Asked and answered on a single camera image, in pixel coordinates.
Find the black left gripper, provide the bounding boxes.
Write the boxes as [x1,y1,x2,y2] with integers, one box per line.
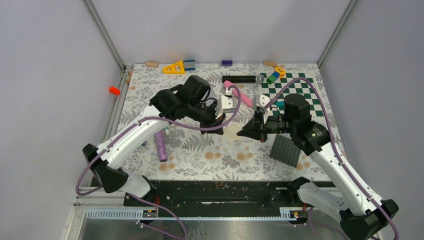
[187,99,227,136]

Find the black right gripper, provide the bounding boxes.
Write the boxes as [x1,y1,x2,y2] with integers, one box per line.
[237,109,297,143]

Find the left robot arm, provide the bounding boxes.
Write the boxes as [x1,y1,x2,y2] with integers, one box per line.
[81,75,236,206]

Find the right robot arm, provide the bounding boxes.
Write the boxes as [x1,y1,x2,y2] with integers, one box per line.
[237,93,399,240]

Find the pink microphone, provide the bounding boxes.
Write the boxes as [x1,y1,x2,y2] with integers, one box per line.
[223,80,253,108]

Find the floral patterned table mat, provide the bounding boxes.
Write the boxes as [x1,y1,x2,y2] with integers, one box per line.
[117,63,329,181]

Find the teal cube on chessboard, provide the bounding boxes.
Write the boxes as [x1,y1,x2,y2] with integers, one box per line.
[275,101,285,108]

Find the green white glue stick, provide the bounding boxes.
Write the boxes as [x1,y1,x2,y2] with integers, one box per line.
[164,127,170,136]

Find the dark grey studded baseplate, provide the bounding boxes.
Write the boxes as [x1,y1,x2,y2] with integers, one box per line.
[269,135,301,168]

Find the purple glitter microphone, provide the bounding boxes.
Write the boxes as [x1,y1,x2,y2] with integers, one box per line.
[154,130,168,163]

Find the black microphone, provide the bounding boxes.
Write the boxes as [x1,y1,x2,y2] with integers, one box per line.
[221,74,265,84]

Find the green blue toy brick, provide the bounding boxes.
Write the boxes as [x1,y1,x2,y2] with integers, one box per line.
[266,71,280,85]

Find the grey and blue brick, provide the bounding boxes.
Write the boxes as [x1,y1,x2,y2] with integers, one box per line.
[183,59,196,71]

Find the yellow triangle shape toy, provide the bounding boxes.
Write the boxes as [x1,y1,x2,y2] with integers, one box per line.
[162,61,185,75]

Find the green white chessboard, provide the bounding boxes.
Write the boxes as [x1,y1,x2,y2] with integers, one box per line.
[259,71,324,118]

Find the wooden block back right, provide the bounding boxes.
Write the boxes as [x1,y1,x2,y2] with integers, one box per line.
[263,60,279,68]

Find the purple flat toy brick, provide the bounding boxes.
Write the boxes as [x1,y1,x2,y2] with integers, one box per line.
[221,60,233,66]

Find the light wooden block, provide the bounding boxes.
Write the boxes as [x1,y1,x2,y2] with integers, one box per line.
[145,61,159,68]

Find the red plastic cylinder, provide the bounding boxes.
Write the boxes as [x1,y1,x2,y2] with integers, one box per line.
[108,86,121,96]

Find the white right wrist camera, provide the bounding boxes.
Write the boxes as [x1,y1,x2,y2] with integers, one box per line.
[251,94,271,111]

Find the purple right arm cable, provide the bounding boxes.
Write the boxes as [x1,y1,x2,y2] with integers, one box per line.
[261,77,400,240]

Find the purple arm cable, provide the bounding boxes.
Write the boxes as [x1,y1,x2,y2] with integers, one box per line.
[261,77,400,240]
[75,85,243,240]

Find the orange yellow ring toy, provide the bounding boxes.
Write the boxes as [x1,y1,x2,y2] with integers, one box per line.
[273,66,286,78]

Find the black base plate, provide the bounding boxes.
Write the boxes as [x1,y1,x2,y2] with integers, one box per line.
[91,178,355,218]

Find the wooden block by rail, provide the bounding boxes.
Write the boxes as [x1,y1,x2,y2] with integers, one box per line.
[125,70,133,84]

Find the aluminium side rail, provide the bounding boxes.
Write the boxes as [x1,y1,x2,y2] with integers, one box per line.
[100,65,134,143]

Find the white perforated cable tray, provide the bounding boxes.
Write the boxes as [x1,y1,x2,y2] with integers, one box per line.
[84,207,299,221]

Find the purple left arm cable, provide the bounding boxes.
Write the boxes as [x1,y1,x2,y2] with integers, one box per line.
[75,85,243,240]

